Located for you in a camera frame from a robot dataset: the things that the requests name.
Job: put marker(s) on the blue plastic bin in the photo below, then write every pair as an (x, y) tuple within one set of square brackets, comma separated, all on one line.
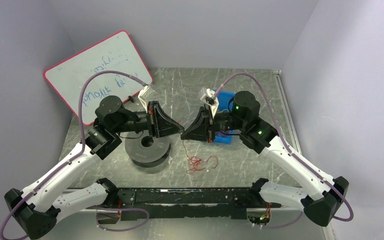
[(224, 132)]

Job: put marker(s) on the aluminium rail frame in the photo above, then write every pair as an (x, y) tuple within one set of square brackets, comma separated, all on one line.
[(198, 164)]

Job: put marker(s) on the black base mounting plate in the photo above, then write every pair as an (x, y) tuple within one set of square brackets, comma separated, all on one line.
[(237, 203)]

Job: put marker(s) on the grey cable spool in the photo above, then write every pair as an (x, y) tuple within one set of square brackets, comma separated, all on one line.
[(146, 151)]

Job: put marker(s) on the pink framed whiteboard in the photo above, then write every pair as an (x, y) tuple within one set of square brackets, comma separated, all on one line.
[(116, 52)]

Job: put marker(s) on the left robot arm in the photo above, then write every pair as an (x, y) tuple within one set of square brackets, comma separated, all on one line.
[(37, 208)]

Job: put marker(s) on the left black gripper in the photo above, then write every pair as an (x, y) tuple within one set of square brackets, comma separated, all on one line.
[(153, 120)]

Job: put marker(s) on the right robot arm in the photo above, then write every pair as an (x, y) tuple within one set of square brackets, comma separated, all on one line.
[(319, 195)]

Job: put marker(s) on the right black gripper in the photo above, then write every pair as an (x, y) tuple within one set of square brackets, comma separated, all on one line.
[(209, 123)]

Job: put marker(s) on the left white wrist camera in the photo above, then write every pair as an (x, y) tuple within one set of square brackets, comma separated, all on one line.
[(147, 94)]

